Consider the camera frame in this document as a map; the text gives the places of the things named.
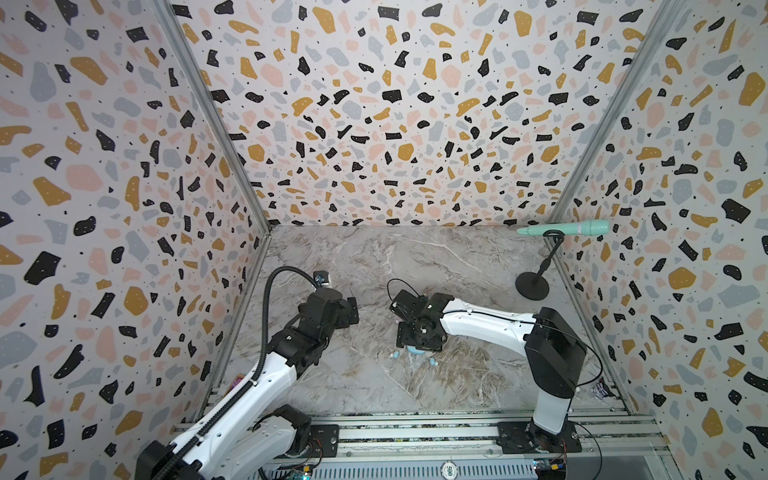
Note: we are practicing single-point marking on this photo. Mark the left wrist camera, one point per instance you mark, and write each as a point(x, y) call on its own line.
point(322, 278)

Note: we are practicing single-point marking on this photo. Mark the mint green microphone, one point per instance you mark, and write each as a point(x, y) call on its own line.
point(595, 227)

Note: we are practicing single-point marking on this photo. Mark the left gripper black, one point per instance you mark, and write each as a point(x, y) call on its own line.
point(347, 317)

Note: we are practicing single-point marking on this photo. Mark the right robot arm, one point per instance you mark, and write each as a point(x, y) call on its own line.
point(554, 352)

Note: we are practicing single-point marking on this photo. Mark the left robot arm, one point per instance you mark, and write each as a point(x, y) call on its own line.
point(240, 396)

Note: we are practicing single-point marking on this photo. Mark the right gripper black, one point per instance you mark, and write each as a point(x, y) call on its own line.
point(405, 312)

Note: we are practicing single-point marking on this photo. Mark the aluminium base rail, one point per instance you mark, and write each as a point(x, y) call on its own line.
point(597, 444)

